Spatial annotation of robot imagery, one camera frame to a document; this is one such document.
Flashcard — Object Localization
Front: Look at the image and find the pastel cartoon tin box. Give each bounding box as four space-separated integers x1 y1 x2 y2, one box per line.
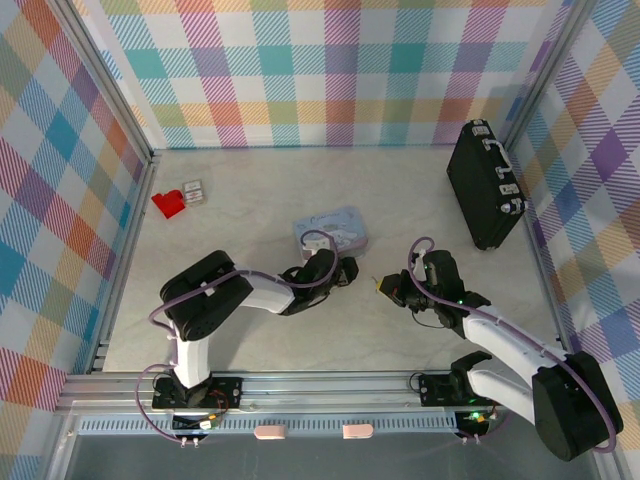
292 204 371 262

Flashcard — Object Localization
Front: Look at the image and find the black briefcase with metal latches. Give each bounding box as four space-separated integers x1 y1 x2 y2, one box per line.
446 118 529 251

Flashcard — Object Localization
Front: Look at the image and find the small controller board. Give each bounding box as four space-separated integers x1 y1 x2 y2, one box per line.
172 412 224 432
454 410 499 434

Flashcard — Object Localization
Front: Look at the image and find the small clear card case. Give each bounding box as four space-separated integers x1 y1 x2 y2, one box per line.
180 179 207 207

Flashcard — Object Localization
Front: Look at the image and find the red plastic block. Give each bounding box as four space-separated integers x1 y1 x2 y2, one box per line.
151 188 187 221

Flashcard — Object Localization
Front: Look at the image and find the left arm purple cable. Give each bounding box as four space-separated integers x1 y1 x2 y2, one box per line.
137 228 340 446

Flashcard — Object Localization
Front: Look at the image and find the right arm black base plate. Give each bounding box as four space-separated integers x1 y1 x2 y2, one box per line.
418 373 510 407

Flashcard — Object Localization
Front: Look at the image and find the aluminium side rail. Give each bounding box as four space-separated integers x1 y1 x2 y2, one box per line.
88 152 162 375
504 142 576 369

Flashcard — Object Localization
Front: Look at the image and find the aluminium cross rail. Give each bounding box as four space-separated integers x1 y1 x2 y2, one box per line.
54 372 609 416

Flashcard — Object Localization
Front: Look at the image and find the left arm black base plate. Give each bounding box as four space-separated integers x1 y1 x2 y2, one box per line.
151 377 244 409

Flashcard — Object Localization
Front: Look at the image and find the slotted grey cable duct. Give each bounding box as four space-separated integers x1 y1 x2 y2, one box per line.
77 417 461 436

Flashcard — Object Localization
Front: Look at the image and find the aluminium frame post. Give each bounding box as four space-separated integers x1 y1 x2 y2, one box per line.
49 0 162 169
502 0 599 151

